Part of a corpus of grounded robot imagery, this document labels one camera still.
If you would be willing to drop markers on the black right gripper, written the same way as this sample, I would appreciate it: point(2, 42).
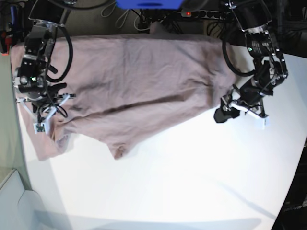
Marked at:
point(42, 97)

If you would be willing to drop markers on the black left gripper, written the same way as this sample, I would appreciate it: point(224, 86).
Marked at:
point(251, 96)

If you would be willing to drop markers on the mauve pink t-shirt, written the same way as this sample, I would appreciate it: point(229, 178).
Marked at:
point(130, 87)

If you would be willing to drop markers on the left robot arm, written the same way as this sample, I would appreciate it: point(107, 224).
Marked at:
point(253, 19)

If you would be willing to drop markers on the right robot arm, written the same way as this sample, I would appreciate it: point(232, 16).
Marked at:
point(31, 78)

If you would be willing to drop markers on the red and black clamp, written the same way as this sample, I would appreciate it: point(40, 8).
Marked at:
point(5, 42)

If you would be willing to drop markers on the black power strip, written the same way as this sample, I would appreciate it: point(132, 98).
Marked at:
point(206, 14)

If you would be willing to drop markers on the blue plastic box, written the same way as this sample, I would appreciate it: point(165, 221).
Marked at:
point(149, 4)

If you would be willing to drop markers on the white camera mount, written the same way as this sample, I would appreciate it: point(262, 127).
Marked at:
point(42, 114)
point(256, 111)

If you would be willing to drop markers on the blue clamp handle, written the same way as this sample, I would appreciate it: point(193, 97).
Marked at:
point(13, 11)

